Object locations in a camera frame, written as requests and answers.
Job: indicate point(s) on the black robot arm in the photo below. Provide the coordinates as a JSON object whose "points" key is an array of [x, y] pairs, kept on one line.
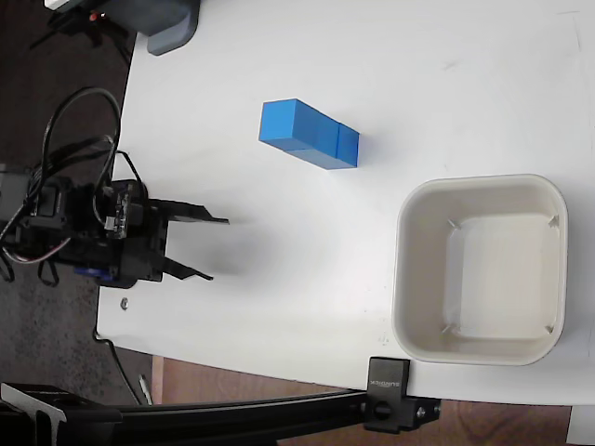
{"points": [[51, 209]]}

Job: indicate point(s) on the small metal nut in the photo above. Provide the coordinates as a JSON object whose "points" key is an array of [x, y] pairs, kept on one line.
{"points": [[124, 303]]}

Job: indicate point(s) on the black table clamp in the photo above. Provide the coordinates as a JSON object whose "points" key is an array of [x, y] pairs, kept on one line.
{"points": [[388, 395]]}

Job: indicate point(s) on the white square plastic bin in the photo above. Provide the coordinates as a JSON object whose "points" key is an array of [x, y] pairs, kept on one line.
{"points": [[502, 279]]}

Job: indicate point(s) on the black rail mount bracket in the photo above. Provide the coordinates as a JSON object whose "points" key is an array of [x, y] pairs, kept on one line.
{"points": [[28, 413]]}

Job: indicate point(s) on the gray device housing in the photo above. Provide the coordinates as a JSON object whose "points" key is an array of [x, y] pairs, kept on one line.
{"points": [[172, 23]]}

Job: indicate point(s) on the small camera circuit board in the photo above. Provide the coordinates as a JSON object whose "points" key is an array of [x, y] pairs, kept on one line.
{"points": [[122, 209]]}

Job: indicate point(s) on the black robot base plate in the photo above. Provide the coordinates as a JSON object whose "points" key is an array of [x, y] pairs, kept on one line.
{"points": [[125, 282]]}

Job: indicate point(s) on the white object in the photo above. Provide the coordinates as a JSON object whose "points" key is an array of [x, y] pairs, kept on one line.
{"points": [[62, 3]]}

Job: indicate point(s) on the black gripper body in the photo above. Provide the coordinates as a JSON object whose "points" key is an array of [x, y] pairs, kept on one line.
{"points": [[149, 251]]}

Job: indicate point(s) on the small white stick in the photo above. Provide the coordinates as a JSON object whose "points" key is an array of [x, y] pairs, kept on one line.
{"points": [[145, 389]]}

